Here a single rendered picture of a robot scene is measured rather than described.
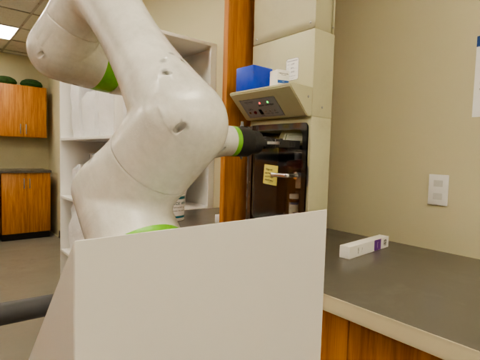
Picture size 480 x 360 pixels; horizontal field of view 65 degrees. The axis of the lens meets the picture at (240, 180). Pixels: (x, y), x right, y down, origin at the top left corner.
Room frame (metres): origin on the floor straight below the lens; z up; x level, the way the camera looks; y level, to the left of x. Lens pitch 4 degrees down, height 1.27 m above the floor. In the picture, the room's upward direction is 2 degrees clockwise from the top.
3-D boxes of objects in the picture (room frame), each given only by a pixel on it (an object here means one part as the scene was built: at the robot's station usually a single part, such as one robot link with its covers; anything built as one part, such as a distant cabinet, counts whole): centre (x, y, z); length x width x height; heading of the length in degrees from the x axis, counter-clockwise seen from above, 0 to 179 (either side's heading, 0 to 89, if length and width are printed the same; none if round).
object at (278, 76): (1.35, -0.13, 1.54); 0.05 x 0.05 x 0.06; 28
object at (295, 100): (1.39, -0.10, 1.46); 0.32 x 0.11 x 0.10; 40
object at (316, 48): (1.51, -0.24, 1.33); 0.32 x 0.25 x 0.77; 40
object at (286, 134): (1.43, -0.13, 1.19); 0.30 x 0.01 x 0.40; 40
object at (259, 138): (1.21, -0.06, 1.31); 0.09 x 0.08 x 0.07; 130
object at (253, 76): (1.46, -0.04, 1.56); 0.10 x 0.10 x 0.09; 40
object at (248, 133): (1.16, 0.00, 1.31); 0.09 x 0.06 x 0.12; 40
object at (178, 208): (1.84, 0.34, 1.02); 0.13 x 0.13 x 0.15
